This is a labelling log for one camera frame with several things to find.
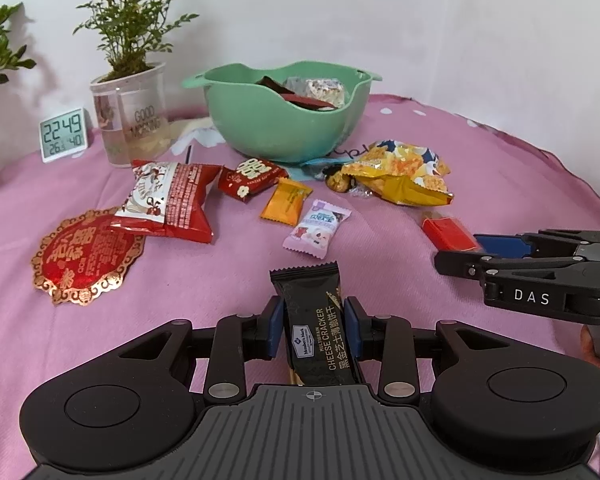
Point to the red gold ornate packet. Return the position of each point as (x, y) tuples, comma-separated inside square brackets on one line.
[(84, 258)]

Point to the clear nougat candy packet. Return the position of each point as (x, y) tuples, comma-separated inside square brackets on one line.
[(329, 90)]

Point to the orange candy packet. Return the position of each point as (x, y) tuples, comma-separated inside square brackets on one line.
[(286, 202)]

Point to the purple white candy packet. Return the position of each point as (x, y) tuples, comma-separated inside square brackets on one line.
[(316, 229)]

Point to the yellow chips bag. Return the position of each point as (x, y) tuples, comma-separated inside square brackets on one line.
[(402, 174)]

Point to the pink tablecloth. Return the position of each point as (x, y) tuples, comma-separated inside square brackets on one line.
[(490, 182)]

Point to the green plastic bowl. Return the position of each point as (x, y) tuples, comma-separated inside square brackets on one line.
[(258, 122)]

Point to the red white snack bag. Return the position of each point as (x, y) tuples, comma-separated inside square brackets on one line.
[(167, 200)]

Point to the white digital clock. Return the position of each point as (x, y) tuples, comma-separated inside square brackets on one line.
[(63, 135)]

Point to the red snack in bowl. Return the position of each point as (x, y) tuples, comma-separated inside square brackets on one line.
[(301, 101)]

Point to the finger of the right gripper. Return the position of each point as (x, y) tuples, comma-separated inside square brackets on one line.
[(504, 246)]

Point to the red wrapped snack bar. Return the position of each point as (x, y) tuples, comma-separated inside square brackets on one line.
[(448, 233)]

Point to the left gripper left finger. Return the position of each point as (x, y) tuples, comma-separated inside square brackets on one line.
[(269, 329)]

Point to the clear potted plant cup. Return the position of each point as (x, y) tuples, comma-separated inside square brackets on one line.
[(129, 100)]

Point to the black cheese cracker packet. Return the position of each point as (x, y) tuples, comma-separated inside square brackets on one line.
[(318, 351)]

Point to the gold foil chocolate ball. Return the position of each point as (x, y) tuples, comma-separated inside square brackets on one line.
[(339, 182)]

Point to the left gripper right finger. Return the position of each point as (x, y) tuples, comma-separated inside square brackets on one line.
[(361, 331)]

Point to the small red candy packet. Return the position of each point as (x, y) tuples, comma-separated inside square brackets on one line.
[(251, 177)]

